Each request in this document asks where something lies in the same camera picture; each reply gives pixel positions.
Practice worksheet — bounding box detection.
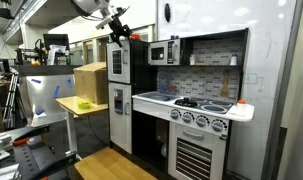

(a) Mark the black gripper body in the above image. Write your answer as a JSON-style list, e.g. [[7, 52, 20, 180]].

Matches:
[[107, 15, 133, 40]]

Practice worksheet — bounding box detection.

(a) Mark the large whiteboard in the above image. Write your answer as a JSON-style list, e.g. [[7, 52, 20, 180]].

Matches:
[[155, 0, 303, 180]]

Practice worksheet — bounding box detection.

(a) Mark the white door with chalkboard panel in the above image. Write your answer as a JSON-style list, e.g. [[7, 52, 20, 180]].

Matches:
[[106, 39, 132, 85]]

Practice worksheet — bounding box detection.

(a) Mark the aluminium extrusion bar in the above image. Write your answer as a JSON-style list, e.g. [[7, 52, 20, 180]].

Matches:
[[0, 133, 13, 164]]

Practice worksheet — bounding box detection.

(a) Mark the white bottle with orange cap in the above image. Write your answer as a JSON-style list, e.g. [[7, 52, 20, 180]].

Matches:
[[236, 99, 247, 115]]

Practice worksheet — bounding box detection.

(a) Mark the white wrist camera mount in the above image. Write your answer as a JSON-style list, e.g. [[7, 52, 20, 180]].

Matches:
[[95, 14, 114, 30]]

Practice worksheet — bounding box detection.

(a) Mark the wooden toy spatula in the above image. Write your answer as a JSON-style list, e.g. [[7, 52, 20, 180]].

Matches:
[[220, 69, 231, 98]]

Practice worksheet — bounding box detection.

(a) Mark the white cup with blue lid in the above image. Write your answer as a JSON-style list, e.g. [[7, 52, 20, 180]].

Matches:
[[229, 53, 239, 66]]

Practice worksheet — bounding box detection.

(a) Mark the grey toy faucet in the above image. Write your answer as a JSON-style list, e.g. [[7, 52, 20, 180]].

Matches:
[[156, 69, 171, 94]]

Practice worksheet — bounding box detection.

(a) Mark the white door with dispenser panel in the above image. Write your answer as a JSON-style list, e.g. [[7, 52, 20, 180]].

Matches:
[[107, 82, 134, 155]]

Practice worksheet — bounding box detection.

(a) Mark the low wooden platform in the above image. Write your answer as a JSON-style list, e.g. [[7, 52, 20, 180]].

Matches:
[[74, 147, 159, 180]]

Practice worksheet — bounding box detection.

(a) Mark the black frame machine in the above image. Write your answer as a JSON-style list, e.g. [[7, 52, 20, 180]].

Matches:
[[15, 39, 47, 66]]

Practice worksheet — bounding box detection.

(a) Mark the black cable under desk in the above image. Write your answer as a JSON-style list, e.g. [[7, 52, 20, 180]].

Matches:
[[87, 114, 109, 148]]

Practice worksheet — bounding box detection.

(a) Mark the black pan on stove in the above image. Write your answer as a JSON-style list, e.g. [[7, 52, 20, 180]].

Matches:
[[174, 96, 199, 108]]

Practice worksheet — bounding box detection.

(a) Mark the grey toy microwave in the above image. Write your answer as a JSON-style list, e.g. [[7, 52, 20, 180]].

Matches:
[[147, 38, 182, 66]]

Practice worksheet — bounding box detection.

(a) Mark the black computer monitor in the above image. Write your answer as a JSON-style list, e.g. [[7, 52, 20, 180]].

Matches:
[[43, 33, 70, 51]]

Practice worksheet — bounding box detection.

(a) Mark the black clamp with orange handle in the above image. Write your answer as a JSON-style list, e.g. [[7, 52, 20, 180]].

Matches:
[[10, 124, 50, 147]]

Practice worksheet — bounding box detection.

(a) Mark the black and white toy kitchen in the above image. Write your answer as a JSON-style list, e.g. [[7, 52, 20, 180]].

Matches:
[[105, 28, 256, 180]]

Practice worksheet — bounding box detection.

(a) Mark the black oval whiteboard eraser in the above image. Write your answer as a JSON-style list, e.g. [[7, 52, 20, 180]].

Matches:
[[164, 3, 172, 23]]

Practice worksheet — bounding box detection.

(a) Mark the wooden desk with white leg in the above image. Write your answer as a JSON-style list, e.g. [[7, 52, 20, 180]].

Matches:
[[55, 95, 109, 159]]

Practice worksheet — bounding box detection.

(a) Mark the grey stove knob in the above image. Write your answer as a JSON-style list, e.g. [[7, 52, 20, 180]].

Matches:
[[182, 112, 195, 124], [195, 115, 209, 128], [211, 119, 227, 133], [169, 109, 180, 120]]

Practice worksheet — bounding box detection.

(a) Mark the large cardboard box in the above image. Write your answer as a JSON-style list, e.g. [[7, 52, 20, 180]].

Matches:
[[73, 61, 109, 106]]

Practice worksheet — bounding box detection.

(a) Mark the white round object under counter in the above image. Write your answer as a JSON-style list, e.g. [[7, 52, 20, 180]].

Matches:
[[160, 143, 168, 158]]

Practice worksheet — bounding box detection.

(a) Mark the metal tripod stand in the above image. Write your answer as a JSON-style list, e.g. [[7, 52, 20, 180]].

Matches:
[[1, 71, 22, 129]]

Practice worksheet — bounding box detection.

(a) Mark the black perforated board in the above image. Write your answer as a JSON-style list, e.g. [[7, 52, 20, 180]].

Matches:
[[10, 143, 79, 180]]

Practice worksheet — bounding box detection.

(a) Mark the white toy oven door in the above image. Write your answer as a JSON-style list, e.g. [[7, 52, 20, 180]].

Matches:
[[167, 121, 228, 180]]

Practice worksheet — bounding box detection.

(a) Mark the green plastic bowl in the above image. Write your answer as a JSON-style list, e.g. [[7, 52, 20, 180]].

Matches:
[[77, 100, 93, 110]]

